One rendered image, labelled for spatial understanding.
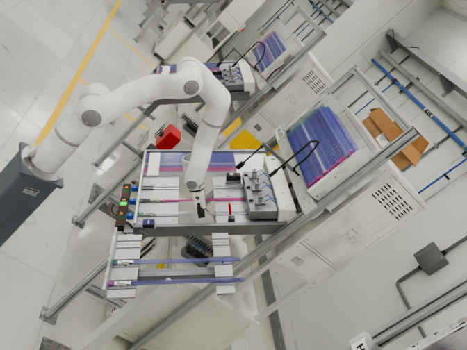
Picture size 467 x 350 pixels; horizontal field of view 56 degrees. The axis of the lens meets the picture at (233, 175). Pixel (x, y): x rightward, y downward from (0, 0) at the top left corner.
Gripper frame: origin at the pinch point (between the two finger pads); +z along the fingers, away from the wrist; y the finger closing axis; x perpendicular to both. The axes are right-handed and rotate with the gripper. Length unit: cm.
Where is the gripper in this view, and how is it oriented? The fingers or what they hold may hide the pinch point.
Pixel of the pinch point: (201, 212)
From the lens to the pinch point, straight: 211.2
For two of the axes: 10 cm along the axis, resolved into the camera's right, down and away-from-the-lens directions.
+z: 1.1, 8.2, 5.6
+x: -9.9, 1.4, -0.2
